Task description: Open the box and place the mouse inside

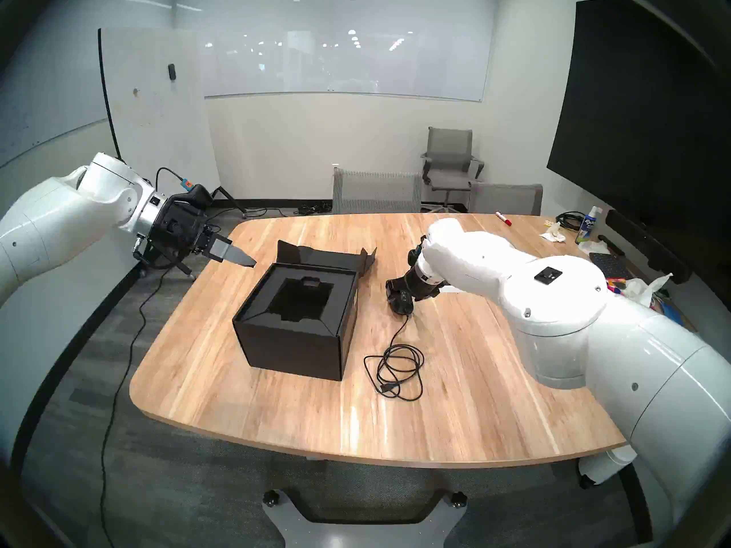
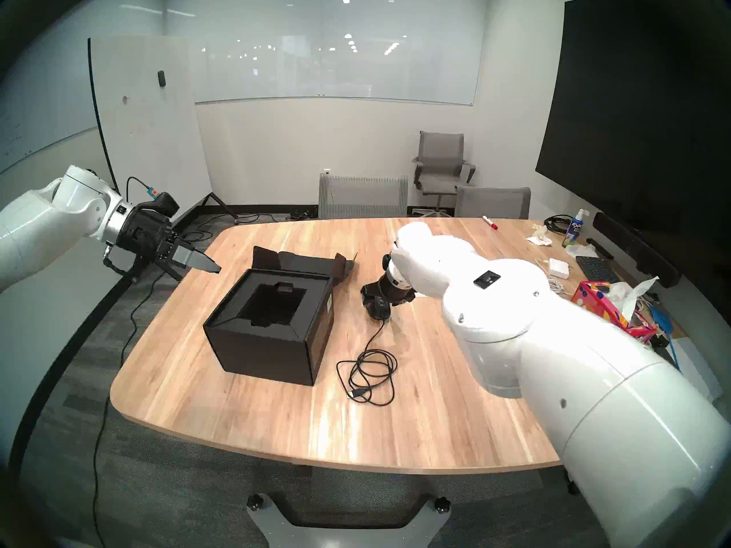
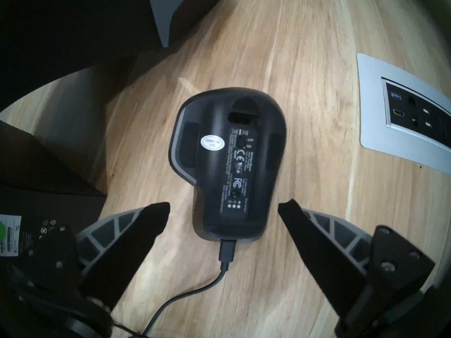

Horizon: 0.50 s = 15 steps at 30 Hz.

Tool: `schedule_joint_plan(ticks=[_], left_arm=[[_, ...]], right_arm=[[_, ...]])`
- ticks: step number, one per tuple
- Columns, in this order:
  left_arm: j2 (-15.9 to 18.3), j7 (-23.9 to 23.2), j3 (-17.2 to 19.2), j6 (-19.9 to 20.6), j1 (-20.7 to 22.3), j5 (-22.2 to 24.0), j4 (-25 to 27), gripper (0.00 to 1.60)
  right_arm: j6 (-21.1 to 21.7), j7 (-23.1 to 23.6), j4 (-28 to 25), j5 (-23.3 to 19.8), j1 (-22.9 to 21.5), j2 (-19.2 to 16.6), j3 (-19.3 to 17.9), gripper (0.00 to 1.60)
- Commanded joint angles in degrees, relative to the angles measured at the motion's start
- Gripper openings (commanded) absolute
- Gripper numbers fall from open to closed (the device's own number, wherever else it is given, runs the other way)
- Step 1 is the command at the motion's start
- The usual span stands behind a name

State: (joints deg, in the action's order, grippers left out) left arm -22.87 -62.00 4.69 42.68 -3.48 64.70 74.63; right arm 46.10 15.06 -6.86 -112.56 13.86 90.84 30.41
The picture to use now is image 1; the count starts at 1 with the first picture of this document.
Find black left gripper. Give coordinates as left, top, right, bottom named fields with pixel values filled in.
left=150, top=200, right=257, bottom=268

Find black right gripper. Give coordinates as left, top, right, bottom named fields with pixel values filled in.
left=385, top=263, right=441, bottom=315

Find black wired computer mouse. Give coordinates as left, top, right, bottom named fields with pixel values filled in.
left=364, top=279, right=426, bottom=402

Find black cardboard box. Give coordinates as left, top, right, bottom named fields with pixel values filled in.
left=232, top=240, right=378, bottom=382

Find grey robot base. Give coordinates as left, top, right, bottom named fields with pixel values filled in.
left=262, top=487, right=469, bottom=548

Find colourful floral tissue box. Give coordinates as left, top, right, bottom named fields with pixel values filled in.
left=605, top=273, right=674, bottom=309

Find grey ribbed mesh chair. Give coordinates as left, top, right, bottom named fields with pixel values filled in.
left=332, top=168, right=423, bottom=215

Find grey office chair with armrests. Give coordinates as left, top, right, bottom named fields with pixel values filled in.
left=420, top=127, right=485, bottom=213

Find white freestanding whiteboard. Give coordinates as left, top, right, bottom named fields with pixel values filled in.
left=98, top=27, right=249, bottom=279

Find whiteboard cleaner spray bottle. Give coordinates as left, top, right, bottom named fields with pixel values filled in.
left=576, top=205, right=603, bottom=245

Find black keyboard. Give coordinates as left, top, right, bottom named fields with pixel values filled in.
left=588, top=252, right=634, bottom=282

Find black video conference bar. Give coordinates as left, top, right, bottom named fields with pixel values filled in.
left=604, top=209, right=693, bottom=285

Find glass whiteboard with blue writing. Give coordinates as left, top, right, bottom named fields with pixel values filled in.
left=0, top=0, right=109, bottom=171

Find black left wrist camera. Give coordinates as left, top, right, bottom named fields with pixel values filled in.
left=171, top=184, right=215, bottom=212

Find black floor cables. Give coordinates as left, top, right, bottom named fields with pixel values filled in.
left=206, top=202, right=333, bottom=236

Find wall-mounted glass whiteboard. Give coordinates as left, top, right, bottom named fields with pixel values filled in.
left=171, top=0, right=497, bottom=102

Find black hanging cable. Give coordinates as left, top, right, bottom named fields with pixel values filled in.
left=100, top=267, right=172, bottom=548

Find large black wall screen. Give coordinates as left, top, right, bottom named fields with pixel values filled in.
left=546, top=0, right=731, bottom=302

